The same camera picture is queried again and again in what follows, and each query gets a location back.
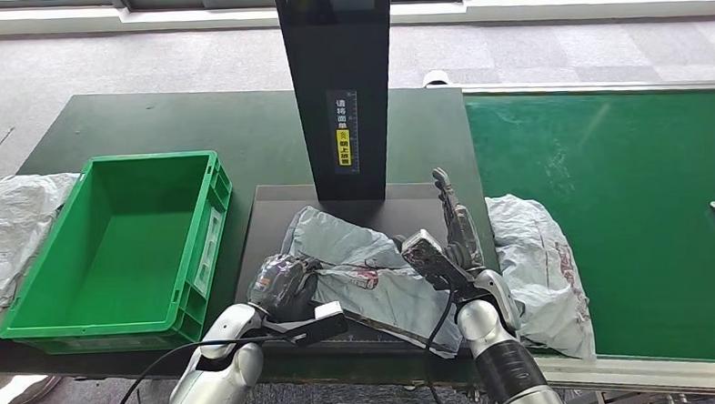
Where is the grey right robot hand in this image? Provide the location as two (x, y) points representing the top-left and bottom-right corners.
(430, 165), (488, 277)

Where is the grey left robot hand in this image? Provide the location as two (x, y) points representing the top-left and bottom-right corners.
(245, 252), (326, 326)

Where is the white conveyor roller end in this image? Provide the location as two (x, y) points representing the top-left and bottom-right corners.
(422, 67), (452, 89)

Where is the green conveyor belt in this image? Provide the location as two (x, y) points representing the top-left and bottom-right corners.
(464, 82), (715, 374)

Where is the black inbound scanner machine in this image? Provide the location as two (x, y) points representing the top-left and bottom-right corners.
(221, 0), (479, 361)

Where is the crumpled grey parcel bag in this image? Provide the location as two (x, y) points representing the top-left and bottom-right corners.
(0, 171), (87, 341)

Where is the green plastic crate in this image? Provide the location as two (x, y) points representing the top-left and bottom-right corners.
(0, 148), (241, 359)

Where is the dark green table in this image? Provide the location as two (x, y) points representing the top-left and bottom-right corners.
(0, 76), (511, 404)

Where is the white window sill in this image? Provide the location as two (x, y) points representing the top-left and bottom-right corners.
(0, 0), (715, 47)

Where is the round chrome base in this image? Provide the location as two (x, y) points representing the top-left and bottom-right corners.
(0, 369), (63, 404)

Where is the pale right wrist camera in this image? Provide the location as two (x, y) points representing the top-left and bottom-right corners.
(398, 227), (458, 293)

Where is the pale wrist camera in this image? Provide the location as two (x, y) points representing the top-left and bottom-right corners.
(398, 227), (458, 293)
(289, 302), (351, 348)

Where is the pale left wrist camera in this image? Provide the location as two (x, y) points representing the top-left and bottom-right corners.
(289, 302), (351, 348)

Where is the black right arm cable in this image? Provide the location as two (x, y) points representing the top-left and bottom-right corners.
(418, 283), (461, 404)

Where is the aluminium conveyor frame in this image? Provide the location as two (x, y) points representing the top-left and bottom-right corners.
(422, 58), (715, 404)

